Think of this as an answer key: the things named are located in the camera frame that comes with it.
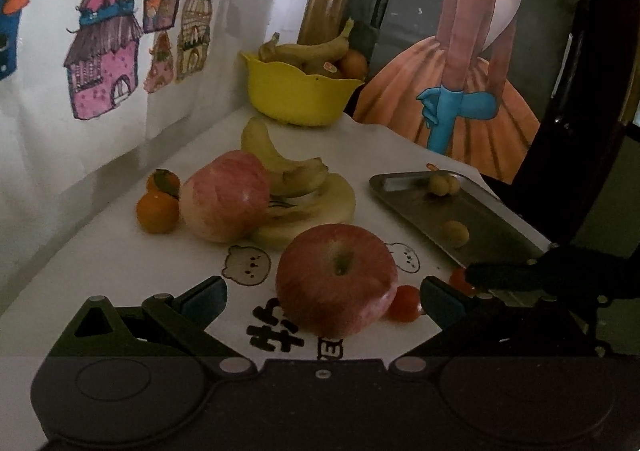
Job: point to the yellow plastic bowl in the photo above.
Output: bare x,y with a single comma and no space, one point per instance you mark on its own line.
295,96

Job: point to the brown fruit with sticker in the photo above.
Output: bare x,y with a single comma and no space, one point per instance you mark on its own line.
322,69

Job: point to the banana bunch in bowl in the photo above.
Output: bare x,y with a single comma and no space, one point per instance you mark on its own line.
310,51

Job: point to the wall cloth with house drawings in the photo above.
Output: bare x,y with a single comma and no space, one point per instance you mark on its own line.
110,41

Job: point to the white printed tablecloth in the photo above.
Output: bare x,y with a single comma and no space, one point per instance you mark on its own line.
125,261

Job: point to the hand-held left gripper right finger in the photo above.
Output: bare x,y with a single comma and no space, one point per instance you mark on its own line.
436,301

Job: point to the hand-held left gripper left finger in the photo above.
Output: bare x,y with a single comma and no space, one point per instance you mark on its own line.
207,301

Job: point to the red cherry tomato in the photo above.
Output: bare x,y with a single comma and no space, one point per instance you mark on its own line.
459,282
404,303

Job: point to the metal tray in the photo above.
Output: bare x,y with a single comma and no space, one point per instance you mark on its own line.
420,211

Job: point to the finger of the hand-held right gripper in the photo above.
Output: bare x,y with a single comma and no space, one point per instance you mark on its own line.
500,275

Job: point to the small orange with leaf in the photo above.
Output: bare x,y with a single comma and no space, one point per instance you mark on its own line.
162,179

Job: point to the large orange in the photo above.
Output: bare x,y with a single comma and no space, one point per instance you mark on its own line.
354,65

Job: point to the red apple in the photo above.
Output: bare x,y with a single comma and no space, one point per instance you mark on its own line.
225,198
335,281

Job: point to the wall poster with orange dress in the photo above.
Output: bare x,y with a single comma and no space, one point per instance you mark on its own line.
470,56

